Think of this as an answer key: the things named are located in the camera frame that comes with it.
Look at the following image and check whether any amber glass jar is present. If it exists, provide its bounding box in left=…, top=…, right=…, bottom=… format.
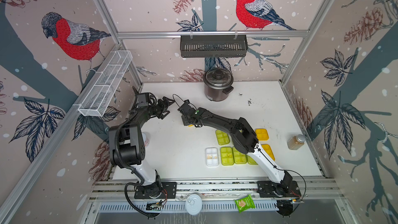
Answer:
left=287, top=134, right=306, bottom=150

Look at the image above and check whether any white round lid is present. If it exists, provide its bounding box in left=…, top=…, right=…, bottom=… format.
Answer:
left=185, top=194, right=203, bottom=216

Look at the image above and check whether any clear white pillbox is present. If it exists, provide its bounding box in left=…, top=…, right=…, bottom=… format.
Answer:
left=205, top=147, right=219, bottom=167

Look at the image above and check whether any large green pillbox front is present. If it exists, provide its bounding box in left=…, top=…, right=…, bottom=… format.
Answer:
left=233, top=147, right=247, bottom=164

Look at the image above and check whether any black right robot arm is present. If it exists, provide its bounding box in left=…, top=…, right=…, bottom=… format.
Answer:
left=178, top=100, right=295, bottom=197

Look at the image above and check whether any black hanging wire basket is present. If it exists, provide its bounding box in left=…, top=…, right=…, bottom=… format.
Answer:
left=180, top=35, right=248, bottom=58

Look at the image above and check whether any green snack packet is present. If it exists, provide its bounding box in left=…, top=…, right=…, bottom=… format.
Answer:
left=234, top=195, right=256, bottom=213

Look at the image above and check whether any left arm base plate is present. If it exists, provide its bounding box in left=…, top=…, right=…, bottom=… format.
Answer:
left=134, top=182, right=177, bottom=199

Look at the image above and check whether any small white cup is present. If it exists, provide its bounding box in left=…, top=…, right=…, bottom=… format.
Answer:
left=142, top=132, right=150, bottom=147

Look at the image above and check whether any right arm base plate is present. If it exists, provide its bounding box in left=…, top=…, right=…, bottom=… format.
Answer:
left=257, top=180, right=302, bottom=199

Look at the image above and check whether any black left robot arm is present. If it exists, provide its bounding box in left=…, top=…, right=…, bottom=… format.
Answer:
left=108, top=93, right=175, bottom=198

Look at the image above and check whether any silver rice cooker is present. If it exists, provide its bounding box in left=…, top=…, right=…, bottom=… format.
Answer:
left=203, top=68, right=234, bottom=102

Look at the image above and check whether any white wire mesh shelf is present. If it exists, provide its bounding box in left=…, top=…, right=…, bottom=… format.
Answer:
left=78, top=50, right=132, bottom=117

